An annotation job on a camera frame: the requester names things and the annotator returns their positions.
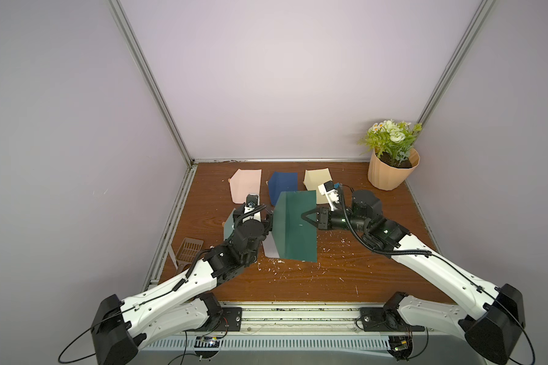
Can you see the aluminium front rail frame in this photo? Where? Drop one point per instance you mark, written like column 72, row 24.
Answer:
column 301, row 319

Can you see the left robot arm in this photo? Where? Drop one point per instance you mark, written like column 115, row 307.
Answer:
column 212, row 268

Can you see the teal envelope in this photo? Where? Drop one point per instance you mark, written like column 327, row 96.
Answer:
column 228, row 225

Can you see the circuit board with wires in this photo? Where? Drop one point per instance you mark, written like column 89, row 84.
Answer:
column 204, row 347
column 402, row 346

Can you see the white vented cable duct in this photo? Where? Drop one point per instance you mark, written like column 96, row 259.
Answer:
column 283, row 343

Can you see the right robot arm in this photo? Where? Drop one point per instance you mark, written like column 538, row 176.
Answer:
column 490, row 318

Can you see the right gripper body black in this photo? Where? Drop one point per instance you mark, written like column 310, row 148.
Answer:
column 322, row 217

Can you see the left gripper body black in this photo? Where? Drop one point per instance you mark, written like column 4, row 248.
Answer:
column 267, row 226

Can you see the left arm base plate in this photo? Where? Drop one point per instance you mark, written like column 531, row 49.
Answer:
column 228, row 319

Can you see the small brown card holder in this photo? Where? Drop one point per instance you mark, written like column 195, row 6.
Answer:
column 186, row 253

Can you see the ribbed terracotta plant pot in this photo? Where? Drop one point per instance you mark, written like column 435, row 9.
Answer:
column 383, row 176

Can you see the grey envelope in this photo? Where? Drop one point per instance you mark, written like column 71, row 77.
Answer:
column 269, row 248

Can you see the right circuit board with wires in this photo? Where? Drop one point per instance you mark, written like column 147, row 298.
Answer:
column 402, row 346

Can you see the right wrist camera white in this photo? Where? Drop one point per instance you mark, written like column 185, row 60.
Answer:
column 329, row 191

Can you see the dark green envelope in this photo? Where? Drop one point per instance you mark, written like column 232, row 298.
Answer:
column 295, row 239

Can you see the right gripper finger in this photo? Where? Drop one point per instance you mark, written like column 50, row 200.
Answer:
column 310, row 214
column 310, row 221

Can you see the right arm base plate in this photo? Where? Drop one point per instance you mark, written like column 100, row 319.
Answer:
column 376, row 319

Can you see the pink envelope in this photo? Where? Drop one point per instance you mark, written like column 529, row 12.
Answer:
column 244, row 183

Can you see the green plant white flowers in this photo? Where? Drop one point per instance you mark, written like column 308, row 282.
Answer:
column 392, row 142

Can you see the cream yellow envelope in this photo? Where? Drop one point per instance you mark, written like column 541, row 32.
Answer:
column 313, row 179

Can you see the navy blue envelope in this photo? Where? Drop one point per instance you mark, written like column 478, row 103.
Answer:
column 280, row 183

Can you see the left circuit board with wires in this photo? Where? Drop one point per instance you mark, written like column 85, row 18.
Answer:
column 204, row 347

